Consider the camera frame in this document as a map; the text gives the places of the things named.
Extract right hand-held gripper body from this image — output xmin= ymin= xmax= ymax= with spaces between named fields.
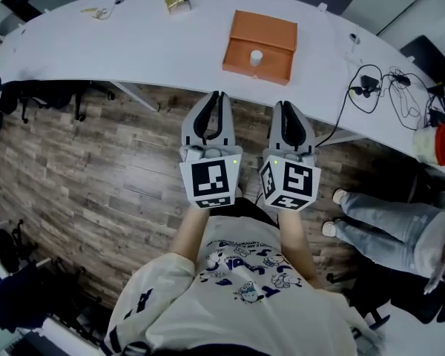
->
xmin=259 ymin=147 xmax=322 ymax=213

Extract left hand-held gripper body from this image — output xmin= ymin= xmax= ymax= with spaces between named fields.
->
xmin=179 ymin=145 xmax=245 ymax=210

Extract orange cardboard box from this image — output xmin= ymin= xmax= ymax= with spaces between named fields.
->
xmin=221 ymin=9 xmax=299 ymax=87

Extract person's left forearm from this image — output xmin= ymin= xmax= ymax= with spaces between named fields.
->
xmin=168 ymin=201 xmax=213 ymax=265

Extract person's right forearm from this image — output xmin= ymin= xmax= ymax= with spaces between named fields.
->
xmin=277 ymin=208 xmax=324 ymax=289

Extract small gold and white box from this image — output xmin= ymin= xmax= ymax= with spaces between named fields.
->
xmin=164 ymin=0 xmax=193 ymax=15

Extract white table leg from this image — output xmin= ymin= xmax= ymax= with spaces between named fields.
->
xmin=314 ymin=128 xmax=363 ymax=148
xmin=110 ymin=81 xmax=161 ymax=113

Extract person's black trousers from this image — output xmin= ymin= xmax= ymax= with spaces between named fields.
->
xmin=229 ymin=195 xmax=280 ymax=231

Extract black power adapter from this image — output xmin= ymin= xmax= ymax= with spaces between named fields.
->
xmin=360 ymin=73 xmax=380 ymax=89

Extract small black device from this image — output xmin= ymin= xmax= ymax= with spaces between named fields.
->
xmin=428 ymin=107 xmax=445 ymax=126

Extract person's white printed t-shirt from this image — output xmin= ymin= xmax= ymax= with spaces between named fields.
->
xmin=102 ymin=213 xmax=363 ymax=356

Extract red-lidded container in bag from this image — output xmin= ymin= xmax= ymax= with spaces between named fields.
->
xmin=411 ymin=122 xmax=445 ymax=168

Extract bunch of keys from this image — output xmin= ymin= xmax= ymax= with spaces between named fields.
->
xmin=80 ymin=6 xmax=111 ymax=20

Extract black chair base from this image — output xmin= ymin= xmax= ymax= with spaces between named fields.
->
xmin=325 ymin=271 xmax=394 ymax=332

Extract long black cable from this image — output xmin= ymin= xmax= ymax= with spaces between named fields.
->
xmin=316 ymin=64 xmax=386 ymax=148

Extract tangled black cables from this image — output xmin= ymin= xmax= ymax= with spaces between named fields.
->
xmin=386 ymin=64 xmax=445 ymax=130

